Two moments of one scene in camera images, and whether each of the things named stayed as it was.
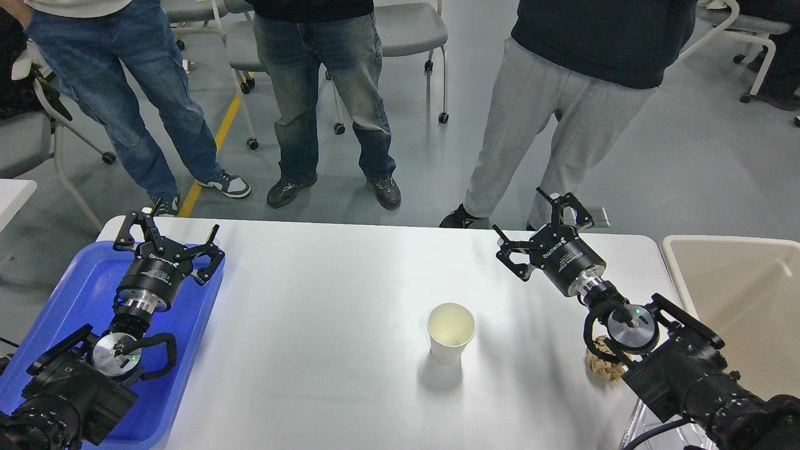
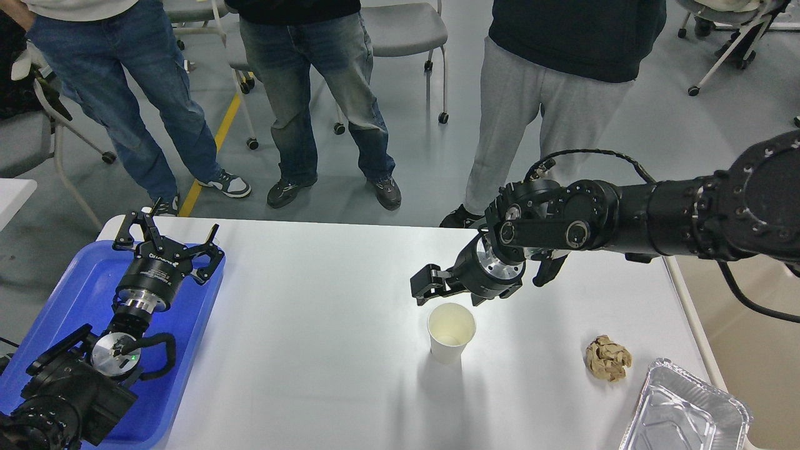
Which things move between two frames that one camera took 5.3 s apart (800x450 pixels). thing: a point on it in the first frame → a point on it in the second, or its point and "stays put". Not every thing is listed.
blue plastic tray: [83, 297] stays put
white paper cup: [450, 326] stays put
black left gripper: [156, 272] stays put
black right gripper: [565, 257] → [477, 270]
